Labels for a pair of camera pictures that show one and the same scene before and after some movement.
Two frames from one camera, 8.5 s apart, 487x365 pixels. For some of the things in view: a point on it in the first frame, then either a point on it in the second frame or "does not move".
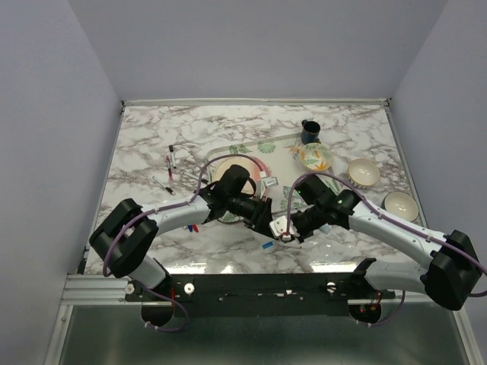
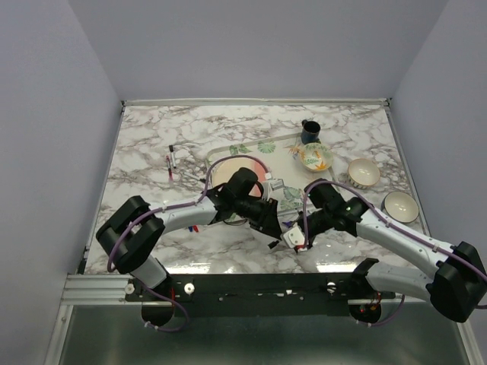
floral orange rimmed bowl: (316, 157) does not move
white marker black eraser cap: (167, 188) to (272, 244)
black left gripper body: (254, 219) does not move
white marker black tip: (191, 176) does not move
